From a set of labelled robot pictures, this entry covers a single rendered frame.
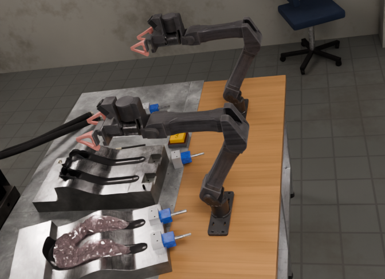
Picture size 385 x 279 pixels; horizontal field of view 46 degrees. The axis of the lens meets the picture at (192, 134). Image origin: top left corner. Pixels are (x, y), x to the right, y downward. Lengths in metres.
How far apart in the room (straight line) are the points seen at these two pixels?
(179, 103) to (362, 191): 1.19
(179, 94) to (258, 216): 0.93
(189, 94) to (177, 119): 0.93
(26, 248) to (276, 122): 1.10
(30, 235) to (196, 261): 0.58
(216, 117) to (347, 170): 1.69
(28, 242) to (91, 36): 3.26
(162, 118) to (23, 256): 0.66
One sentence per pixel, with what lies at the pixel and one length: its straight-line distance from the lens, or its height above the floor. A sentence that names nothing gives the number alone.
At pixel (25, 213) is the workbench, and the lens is 1.97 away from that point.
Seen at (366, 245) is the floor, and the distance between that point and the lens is 2.53.
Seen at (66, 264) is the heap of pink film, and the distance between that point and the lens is 1.56.
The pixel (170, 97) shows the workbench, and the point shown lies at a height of 0.80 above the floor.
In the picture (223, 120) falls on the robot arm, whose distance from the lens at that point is 1.29.
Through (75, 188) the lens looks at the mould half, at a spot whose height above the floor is 0.92.
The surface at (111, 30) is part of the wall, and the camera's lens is 4.57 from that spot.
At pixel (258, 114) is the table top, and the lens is 2.04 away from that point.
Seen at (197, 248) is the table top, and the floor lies 0.80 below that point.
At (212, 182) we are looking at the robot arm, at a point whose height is 0.98.
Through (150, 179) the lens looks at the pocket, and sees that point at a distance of 1.74.
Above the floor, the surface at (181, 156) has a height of 0.84.
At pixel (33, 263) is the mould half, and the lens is 1.59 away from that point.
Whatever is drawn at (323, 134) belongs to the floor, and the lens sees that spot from 3.17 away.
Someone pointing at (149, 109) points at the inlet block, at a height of 0.84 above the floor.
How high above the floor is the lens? 1.98
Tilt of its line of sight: 36 degrees down
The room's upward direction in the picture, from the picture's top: 15 degrees counter-clockwise
